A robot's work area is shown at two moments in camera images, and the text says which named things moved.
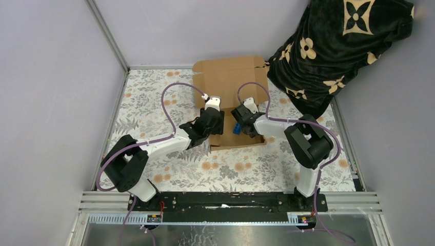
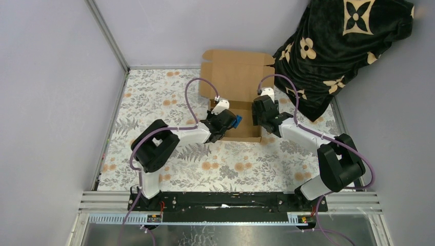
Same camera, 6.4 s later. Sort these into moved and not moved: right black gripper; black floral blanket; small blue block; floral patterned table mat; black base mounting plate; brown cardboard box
Moved: small blue block; right black gripper; brown cardboard box
Not moved: black floral blanket; floral patterned table mat; black base mounting plate
